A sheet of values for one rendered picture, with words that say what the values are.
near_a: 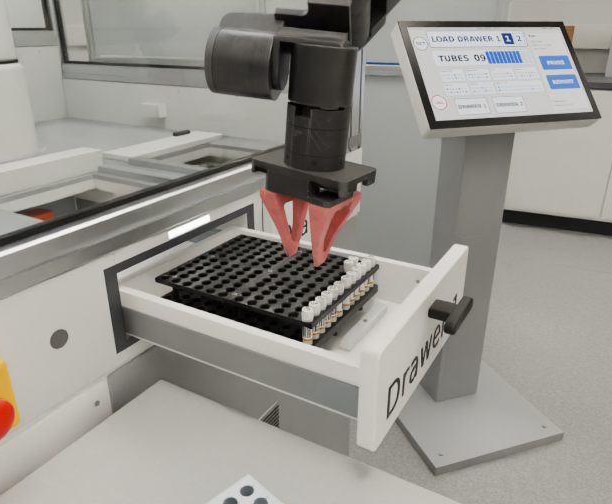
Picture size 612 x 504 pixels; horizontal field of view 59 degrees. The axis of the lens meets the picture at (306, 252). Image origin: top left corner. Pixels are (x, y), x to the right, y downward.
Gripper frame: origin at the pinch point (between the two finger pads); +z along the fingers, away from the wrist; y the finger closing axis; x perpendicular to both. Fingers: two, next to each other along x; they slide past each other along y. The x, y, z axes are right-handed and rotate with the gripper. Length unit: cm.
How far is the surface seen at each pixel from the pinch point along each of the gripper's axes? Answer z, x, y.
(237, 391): 38.0, -15.6, 20.3
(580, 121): 0, -118, -9
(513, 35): -19, -118, 13
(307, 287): 7.9, -6.5, 3.2
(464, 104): -3, -93, 15
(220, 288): 8.7, -0.7, 11.6
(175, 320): 11.2, 4.9, 13.3
